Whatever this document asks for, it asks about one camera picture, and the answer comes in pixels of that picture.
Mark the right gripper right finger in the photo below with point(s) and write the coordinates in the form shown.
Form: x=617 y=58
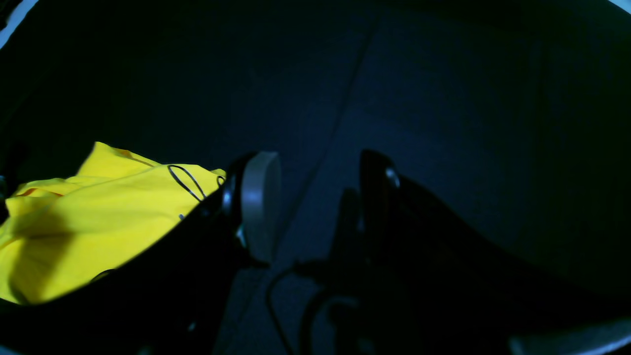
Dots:
x=407 y=276

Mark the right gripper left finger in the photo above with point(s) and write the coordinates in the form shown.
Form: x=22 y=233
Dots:
x=169 y=299

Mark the yellow t-shirt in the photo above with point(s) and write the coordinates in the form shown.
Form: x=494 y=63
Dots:
x=61 y=234

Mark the black table cloth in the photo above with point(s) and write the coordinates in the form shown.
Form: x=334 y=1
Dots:
x=514 y=113

